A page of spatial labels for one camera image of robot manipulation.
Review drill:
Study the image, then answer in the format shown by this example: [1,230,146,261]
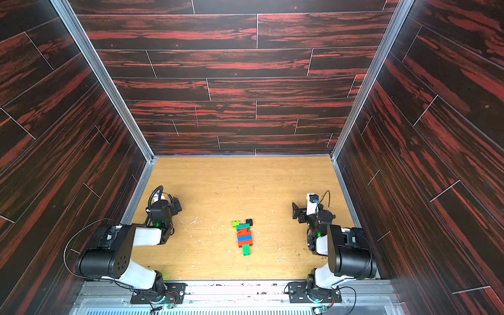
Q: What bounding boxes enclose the blue long lego brick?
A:
[238,236,252,242]

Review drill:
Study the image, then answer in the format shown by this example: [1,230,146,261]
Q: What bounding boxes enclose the aluminium corner post left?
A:
[50,0,155,164]

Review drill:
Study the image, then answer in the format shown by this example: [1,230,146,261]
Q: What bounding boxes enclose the aluminium corner post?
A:
[50,0,155,164]
[332,0,414,166]

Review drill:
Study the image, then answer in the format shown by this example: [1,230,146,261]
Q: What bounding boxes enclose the small red square lego brick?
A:
[238,229,250,236]

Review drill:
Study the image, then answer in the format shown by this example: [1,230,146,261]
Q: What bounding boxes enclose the red long lego brick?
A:
[238,240,253,248]

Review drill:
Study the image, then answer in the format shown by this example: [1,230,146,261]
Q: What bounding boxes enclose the teal green long lego brick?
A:
[236,224,251,232]

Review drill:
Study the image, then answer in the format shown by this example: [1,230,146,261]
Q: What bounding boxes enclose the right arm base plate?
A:
[284,281,342,303]

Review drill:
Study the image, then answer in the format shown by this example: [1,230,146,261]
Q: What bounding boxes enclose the aluminium front rail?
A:
[70,280,406,314]

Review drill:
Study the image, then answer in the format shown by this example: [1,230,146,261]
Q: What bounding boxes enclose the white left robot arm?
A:
[76,196,182,295]

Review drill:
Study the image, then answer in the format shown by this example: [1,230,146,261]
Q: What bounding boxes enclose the dark green square lego brick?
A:
[242,244,251,257]

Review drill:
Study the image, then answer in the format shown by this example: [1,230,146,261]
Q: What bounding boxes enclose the aluminium corner post right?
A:
[332,0,414,166]

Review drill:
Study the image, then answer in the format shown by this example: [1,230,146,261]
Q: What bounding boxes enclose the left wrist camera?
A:
[150,199,172,221]

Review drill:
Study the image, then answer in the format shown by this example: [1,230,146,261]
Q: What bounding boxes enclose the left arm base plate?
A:
[130,282,187,305]

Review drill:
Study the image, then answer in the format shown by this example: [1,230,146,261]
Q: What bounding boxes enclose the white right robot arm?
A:
[292,200,377,293]

